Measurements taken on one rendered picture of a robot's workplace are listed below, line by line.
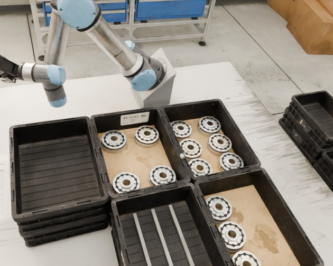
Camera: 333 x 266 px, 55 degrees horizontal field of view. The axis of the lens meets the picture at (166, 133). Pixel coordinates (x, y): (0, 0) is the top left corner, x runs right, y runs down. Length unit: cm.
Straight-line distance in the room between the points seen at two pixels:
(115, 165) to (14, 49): 233
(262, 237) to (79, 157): 76
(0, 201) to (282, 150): 131
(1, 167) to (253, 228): 104
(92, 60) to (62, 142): 192
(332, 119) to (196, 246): 157
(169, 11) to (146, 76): 198
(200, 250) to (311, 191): 69
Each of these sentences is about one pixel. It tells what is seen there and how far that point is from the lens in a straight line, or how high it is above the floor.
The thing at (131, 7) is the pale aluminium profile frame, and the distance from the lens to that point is 314.
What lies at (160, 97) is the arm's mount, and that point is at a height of 80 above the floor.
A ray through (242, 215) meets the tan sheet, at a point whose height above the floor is 83.
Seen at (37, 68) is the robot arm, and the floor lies 108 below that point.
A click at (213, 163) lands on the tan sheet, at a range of 138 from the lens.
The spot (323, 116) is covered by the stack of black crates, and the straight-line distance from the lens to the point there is 246.
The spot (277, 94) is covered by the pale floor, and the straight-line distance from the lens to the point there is 331.
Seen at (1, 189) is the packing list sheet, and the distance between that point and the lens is 146.
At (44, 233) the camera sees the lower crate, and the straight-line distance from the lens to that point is 122.
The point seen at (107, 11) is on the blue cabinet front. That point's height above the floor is 43.
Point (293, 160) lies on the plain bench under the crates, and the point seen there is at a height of 70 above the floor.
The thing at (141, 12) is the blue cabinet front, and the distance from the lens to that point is 322.
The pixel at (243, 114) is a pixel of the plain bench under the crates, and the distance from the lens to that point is 184.
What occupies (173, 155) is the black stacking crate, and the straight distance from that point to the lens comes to 128.
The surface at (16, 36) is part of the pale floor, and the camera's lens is 363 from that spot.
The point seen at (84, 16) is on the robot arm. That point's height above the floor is 132.
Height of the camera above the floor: 188
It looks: 47 degrees down
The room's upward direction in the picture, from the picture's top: 11 degrees clockwise
